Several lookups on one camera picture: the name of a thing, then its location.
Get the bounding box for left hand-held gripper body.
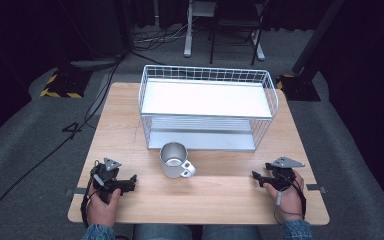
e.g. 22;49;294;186
90;157;128;205

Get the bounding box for left hand-held gripper cable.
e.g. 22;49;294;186
79;159;102;231

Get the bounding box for person's right hand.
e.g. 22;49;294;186
262;169;306;222

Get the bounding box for long black floor cable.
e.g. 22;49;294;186
0;53;125;232

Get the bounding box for right hand-held gripper cable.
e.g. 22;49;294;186
273;171;308;225

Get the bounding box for black metal chair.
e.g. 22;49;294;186
208;0;268;66

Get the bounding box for grey tape strip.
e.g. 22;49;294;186
65;187;88;197
305;182;328;195

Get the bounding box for person's legs in jeans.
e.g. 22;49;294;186
132;224;263;240

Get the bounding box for person's left hand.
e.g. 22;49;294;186
86;187;123;228

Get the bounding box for white two-tier wire rack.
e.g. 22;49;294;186
138;64;280;153

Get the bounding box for hand-held gripper cable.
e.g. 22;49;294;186
79;159;102;231
273;171;308;225

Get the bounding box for black stand base striped tape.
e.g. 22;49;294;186
39;67;93;100
275;73;322;103

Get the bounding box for bundle of floor cables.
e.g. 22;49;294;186
132;19;194;52

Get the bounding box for black slanted stand pole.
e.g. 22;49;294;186
291;0;346;76

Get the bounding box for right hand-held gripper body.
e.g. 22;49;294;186
265;156;306;192

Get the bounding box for silver metal mug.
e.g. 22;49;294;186
159;141;197;180

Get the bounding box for white metal desk frame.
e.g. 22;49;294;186
183;0;266;62

